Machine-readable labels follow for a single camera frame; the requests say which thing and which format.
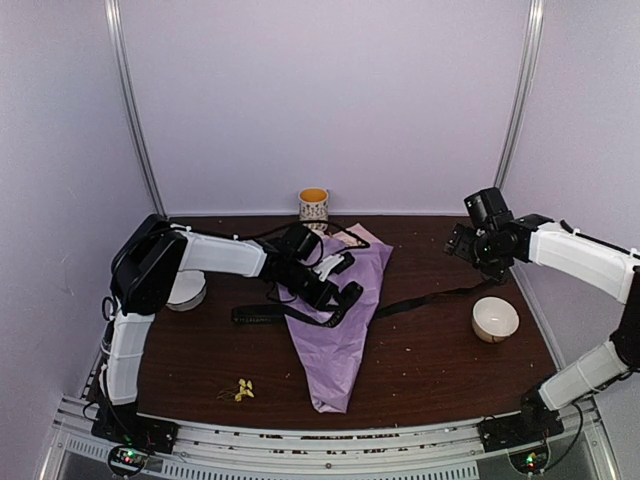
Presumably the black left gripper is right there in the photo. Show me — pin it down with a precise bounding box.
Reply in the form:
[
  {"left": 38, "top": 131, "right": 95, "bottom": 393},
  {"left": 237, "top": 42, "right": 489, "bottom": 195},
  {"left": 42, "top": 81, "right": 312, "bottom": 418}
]
[{"left": 282, "top": 260, "right": 346, "bottom": 311}]

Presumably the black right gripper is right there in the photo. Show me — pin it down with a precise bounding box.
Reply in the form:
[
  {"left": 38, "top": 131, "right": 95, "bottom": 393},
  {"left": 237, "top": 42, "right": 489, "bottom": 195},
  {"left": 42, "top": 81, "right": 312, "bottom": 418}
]
[{"left": 444, "top": 223, "right": 509, "bottom": 280}]

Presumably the black printed ribbon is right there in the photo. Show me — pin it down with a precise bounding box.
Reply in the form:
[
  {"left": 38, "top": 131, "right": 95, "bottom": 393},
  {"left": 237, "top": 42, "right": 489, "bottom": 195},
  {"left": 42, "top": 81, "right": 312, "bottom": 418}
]
[{"left": 230, "top": 234, "right": 506, "bottom": 330}]

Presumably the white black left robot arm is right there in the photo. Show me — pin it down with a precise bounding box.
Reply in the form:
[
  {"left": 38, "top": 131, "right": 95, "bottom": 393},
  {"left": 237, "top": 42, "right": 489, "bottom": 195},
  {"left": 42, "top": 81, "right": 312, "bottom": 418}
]
[{"left": 100, "top": 214, "right": 364, "bottom": 444}]

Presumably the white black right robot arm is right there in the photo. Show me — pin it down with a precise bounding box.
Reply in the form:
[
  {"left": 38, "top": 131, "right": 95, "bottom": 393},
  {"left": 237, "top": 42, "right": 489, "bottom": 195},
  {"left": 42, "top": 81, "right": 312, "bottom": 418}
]
[{"left": 444, "top": 187, "right": 639, "bottom": 442}]

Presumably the white round bowl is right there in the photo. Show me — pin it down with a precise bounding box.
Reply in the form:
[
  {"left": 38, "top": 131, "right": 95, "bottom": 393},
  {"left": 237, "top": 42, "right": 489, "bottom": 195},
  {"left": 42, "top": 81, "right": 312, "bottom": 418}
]
[{"left": 472, "top": 296, "right": 520, "bottom": 344}]

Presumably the floral ceramic mug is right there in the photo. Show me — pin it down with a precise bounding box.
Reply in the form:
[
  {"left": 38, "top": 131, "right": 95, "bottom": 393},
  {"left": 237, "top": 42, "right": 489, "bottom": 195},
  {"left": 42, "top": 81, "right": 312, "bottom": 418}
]
[{"left": 298, "top": 187, "right": 329, "bottom": 232}]

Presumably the fallen yellow flower sprig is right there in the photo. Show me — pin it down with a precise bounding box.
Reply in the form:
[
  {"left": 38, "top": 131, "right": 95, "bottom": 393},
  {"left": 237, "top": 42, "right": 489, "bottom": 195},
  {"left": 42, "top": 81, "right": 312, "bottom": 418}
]
[{"left": 216, "top": 378, "right": 255, "bottom": 402}]

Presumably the white scalloped bowl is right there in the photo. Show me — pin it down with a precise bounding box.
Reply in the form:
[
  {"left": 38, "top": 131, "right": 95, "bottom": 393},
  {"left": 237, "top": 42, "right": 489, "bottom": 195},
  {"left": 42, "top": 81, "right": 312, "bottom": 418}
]
[{"left": 166, "top": 270, "right": 207, "bottom": 312}]

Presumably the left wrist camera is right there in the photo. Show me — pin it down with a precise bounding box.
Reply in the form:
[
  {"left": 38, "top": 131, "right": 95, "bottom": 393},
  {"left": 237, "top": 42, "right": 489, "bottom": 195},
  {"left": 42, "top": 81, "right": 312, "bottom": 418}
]
[{"left": 312, "top": 252, "right": 355, "bottom": 281}]

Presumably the front aluminium rail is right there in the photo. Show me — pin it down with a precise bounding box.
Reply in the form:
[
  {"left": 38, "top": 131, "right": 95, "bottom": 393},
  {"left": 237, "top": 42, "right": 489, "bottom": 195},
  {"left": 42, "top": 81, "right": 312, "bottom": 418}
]
[{"left": 47, "top": 394, "right": 621, "bottom": 480}]

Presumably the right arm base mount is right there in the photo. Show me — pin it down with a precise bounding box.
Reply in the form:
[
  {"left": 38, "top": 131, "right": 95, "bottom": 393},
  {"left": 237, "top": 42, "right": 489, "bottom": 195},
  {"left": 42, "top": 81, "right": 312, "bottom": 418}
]
[{"left": 477, "top": 414, "right": 564, "bottom": 477}]

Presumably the right aluminium frame post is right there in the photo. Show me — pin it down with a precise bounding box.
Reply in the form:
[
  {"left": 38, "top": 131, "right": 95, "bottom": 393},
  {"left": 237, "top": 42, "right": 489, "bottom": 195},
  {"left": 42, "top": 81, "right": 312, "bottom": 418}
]
[{"left": 491, "top": 0, "right": 545, "bottom": 189}]

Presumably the aluminium frame post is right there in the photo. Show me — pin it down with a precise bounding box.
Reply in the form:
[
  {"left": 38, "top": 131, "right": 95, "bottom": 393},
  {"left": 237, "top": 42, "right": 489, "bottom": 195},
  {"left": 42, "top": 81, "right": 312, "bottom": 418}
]
[
  {"left": 104, "top": 0, "right": 167, "bottom": 217},
  {"left": 491, "top": 0, "right": 545, "bottom": 189}
]

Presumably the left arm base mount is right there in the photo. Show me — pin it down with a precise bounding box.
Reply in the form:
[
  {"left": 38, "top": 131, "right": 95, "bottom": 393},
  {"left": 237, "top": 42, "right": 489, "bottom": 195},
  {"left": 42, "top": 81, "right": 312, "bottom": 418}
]
[{"left": 91, "top": 417, "right": 179, "bottom": 476}]

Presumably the left aluminium frame post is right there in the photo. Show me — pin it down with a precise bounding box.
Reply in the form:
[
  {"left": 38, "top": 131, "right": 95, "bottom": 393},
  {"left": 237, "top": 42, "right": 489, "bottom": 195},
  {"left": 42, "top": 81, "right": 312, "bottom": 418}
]
[{"left": 104, "top": 0, "right": 167, "bottom": 217}]

